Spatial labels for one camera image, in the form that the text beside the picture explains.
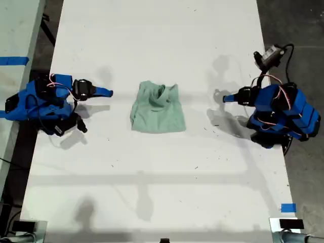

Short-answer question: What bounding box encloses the pale green T-shirt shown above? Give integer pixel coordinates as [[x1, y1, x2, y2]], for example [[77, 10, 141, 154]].
[[130, 80, 187, 134]]

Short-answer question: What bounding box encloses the black table clamp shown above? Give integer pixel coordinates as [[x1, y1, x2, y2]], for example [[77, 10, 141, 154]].
[[282, 130, 296, 155]]

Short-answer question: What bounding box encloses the black metal bar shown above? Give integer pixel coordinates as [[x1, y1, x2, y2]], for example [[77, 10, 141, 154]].
[[40, 14, 57, 46]]

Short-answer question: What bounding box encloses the long blue tape strip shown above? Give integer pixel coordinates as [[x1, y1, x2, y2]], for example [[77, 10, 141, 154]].
[[0, 57, 30, 66]]

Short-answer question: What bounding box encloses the pale side table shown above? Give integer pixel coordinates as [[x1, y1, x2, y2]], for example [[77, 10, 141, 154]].
[[0, 0, 46, 195]]

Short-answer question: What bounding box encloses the square blue tape patch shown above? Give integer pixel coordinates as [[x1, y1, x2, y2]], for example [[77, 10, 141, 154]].
[[280, 203, 297, 213]]

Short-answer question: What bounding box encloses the small black box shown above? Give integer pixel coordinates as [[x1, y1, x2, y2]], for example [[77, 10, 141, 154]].
[[12, 221, 36, 232], [279, 219, 304, 230]]

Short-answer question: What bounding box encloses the black camera stalk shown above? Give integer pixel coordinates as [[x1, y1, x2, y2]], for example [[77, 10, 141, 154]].
[[64, 115, 88, 134], [255, 67, 267, 88]]

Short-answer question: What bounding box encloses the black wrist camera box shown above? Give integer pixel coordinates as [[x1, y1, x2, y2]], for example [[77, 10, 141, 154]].
[[52, 123, 67, 137], [254, 45, 284, 70]]

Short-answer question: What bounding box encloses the thin black floor cable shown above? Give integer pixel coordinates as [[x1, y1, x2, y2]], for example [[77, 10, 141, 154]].
[[0, 157, 16, 168]]

